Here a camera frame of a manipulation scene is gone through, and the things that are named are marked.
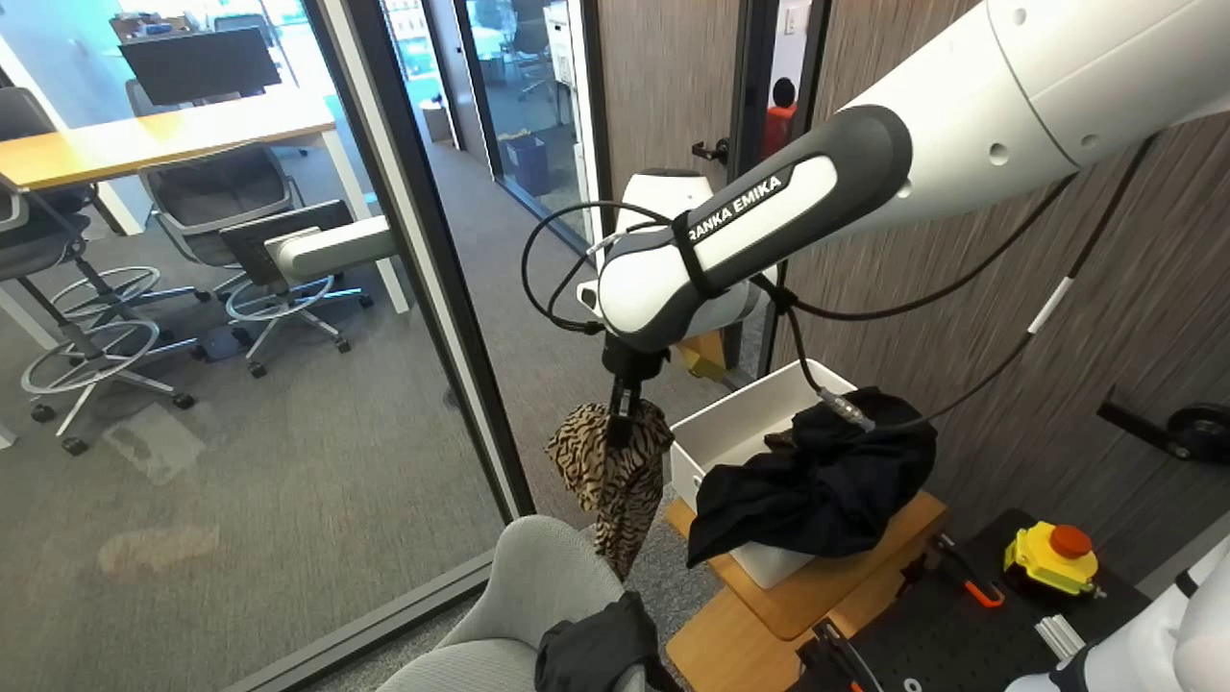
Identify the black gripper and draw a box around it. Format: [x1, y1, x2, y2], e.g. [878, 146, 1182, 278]
[600, 335, 673, 449]

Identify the animal print clothing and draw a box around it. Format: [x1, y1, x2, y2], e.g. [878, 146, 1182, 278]
[546, 395, 677, 583]

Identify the black clothing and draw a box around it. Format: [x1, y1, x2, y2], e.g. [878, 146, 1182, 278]
[682, 383, 941, 569]

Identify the grey mesh office chair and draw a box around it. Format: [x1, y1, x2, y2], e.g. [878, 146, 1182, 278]
[124, 78, 311, 267]

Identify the white plastic bin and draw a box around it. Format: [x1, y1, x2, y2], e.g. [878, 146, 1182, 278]
[663, 359, 859, 593]

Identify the small black cloth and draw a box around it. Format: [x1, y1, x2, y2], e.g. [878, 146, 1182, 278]
[531, 588, 682, 692]

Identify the light wooden platform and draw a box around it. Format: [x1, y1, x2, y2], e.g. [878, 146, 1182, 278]
[660, 487, 951, 692]

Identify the wooden door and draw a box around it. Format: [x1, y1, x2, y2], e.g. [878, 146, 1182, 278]
[589, 0, 749, 367]

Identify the person in orange top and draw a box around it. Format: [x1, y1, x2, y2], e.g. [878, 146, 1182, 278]
[762, 72, 799, 159]

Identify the black perforated robot table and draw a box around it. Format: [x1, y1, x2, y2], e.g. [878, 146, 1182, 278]
[792, 509, 1158, 692]

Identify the yellow emergency stop button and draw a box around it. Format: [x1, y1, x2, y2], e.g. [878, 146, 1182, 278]
[1000, 517, 1108, 602]

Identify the silver aluminium extrusion piece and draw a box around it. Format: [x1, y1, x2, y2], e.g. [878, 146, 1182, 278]
[1032, 613, 1091, 670]

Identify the wooden top office table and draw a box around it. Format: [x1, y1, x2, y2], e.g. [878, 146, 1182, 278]
[0, 87, 414, 359]

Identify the black glass wall frame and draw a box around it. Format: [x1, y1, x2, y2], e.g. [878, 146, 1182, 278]
[222, 0, 539, 692]

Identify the black door handle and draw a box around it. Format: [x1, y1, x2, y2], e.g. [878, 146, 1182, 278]
[689, 133, 736, 169]

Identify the office stool with footrest ring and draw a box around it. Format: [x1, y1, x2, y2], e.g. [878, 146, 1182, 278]
[215, 209, 404, 381]
[0, 85, 206, 460]

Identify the orange handled tool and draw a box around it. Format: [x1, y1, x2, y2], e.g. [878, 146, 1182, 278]
[930, 531, 1009, 614]

